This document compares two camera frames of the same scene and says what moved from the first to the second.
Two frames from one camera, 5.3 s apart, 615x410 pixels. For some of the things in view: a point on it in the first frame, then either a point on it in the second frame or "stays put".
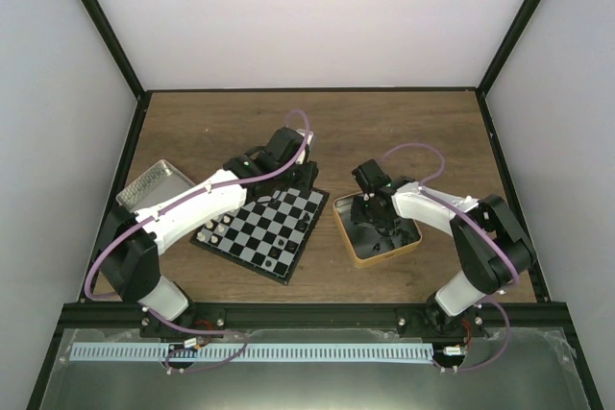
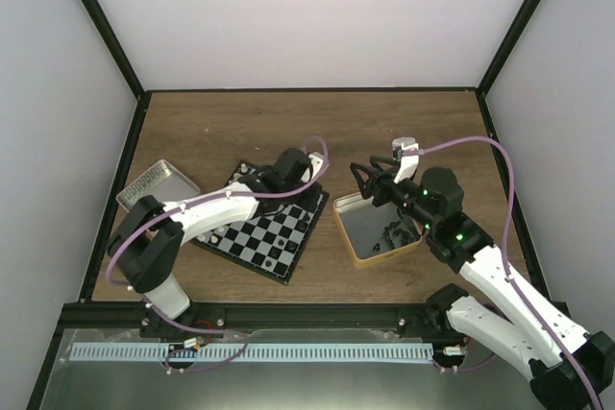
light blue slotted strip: x=255 y=352 stays put
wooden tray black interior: x=365 y=244 stays put
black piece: x=301 y=226 stays put
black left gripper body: x=302 y=183 → x=307 y=203
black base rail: x=317 y=318 stays put
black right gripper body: x=369 y=214 → x=415 y=210
